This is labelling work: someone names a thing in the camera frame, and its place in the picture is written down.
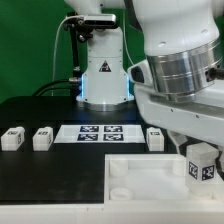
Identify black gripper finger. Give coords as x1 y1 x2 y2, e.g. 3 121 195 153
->
218 146 224 172

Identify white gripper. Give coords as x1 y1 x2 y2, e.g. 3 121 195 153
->
128 60 224 153

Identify white square tabletop part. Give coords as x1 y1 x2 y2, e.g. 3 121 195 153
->
104 154 224 203

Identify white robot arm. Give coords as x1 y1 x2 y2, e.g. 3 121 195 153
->
64 0 224 169

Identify white sheet with AprilTags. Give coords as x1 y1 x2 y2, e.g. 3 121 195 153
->
54 125 145 143

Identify white cable behind robot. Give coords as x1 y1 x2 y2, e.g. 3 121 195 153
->
122 9 138 68

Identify black base cables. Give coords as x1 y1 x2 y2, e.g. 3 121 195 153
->
32 77 83 97

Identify black camera on mount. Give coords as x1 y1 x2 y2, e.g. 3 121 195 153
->
78 14 117 29

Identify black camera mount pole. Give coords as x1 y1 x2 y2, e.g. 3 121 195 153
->
64 20 81 77

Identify white camera cable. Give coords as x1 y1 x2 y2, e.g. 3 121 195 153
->
51 16 79 97

